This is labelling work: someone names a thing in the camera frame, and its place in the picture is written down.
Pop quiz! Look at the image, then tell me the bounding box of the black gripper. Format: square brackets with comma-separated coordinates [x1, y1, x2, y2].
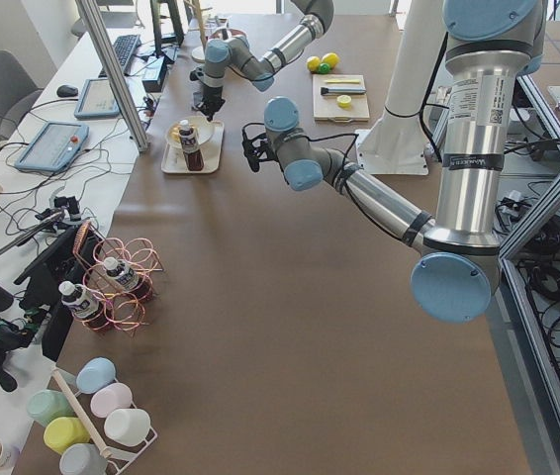
[241, 124, 273, 172]
[190, 66, 225, 122]

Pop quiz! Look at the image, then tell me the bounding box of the white bowl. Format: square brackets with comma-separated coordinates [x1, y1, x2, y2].
[165, 115, 215, 148]

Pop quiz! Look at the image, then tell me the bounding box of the braided donut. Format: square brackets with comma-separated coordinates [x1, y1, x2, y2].
[169, 124, 180, 143]

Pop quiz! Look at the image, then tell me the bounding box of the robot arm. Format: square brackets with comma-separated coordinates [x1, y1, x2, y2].
[242, 1, 546, 323]
[190, 0, 334, 120]

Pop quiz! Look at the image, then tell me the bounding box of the cream rabbit tray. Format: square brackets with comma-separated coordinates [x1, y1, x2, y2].
[160, 121, 225, 175]

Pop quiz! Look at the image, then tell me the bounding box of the dark drink bottle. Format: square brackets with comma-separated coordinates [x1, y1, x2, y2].
[178, 120, 204, 171]

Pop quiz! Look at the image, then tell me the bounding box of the wooden cup stand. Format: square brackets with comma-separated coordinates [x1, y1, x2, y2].
[184, 0, 229, 63]

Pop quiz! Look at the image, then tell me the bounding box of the pink bowl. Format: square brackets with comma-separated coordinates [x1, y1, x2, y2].
[210, 27, 246, 41]

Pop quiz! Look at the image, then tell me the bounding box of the wooden cutting board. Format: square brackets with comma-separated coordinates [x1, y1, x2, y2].
[312, 73, 370, 122]

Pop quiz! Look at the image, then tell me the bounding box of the black keyboard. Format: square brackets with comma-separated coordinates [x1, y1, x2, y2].
[113, 34, 140, 75]

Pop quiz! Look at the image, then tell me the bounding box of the half lemon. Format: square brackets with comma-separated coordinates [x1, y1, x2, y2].
[336, 95, 352, 109]

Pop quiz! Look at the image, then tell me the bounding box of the yellow plastic knife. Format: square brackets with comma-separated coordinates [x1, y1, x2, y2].
[325, 78, 361, 84]

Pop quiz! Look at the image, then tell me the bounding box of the metal muddler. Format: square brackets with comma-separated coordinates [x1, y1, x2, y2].
[320, 86, 366, 96]

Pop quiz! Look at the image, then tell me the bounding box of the yellow lemon far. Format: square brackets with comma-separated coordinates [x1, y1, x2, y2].
[306, 56, 322, 72]

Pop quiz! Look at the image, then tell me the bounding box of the yellow lemon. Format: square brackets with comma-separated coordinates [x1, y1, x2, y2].
[306, 56, 322, 72]
[322, 52, 339, 69]

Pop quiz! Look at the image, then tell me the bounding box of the blue teach pendant upper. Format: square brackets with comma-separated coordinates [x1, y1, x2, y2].
[74, 78, 120, 120]

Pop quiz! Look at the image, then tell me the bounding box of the blue teach pendant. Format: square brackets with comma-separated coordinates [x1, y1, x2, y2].
[74, 78, 120, 120]
[14, 122, 89, 173]

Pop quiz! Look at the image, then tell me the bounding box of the yellow lemon near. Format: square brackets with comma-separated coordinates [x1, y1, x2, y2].
[322, 52, 339, 69]

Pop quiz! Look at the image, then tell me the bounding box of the black computer mouse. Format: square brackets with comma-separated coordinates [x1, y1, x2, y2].
[56, 84, 78, 98]

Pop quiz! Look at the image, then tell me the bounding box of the blue teach pendant lower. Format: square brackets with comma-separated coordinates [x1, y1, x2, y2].
[14, 122, 89, 173]

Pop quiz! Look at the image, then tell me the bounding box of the bottle in copper rack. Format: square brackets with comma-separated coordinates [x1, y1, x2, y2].
[103, 256, 152, 301]

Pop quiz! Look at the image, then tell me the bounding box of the blue cup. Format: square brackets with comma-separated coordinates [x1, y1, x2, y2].
[76, 357, 116, 394]

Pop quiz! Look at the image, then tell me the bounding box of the pink cup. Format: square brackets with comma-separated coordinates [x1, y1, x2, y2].
[90, 382, 133, 418]

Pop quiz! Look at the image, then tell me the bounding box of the white cup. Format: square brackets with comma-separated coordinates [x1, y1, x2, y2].
[104, 408, 151, 446]

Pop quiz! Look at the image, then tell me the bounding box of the green cup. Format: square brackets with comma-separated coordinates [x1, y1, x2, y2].
[26, 389, 74, 427]

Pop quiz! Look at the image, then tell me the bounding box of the white cup holder rack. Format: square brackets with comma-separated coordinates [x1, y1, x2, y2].
[50, 367, 158, 474]

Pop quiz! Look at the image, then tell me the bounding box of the yellow cup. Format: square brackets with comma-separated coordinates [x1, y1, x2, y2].
[44, 417, 91, 454]

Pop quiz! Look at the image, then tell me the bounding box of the grey cup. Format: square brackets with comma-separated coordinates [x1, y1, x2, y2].
[59, 443, 108, 475]

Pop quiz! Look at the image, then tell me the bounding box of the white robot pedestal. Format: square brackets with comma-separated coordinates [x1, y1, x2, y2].
[356, 0, 446, 175]

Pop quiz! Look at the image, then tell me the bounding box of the aluminium frame post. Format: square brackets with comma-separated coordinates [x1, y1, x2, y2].
[76, 0, 149, 152]

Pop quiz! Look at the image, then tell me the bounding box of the copper wire bottle rack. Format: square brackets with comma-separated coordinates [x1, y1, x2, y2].
[72, 220, 163, 336]

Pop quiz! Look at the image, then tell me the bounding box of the black camera tripod stand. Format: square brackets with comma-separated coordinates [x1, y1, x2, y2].
[0, 223, 102, 363]

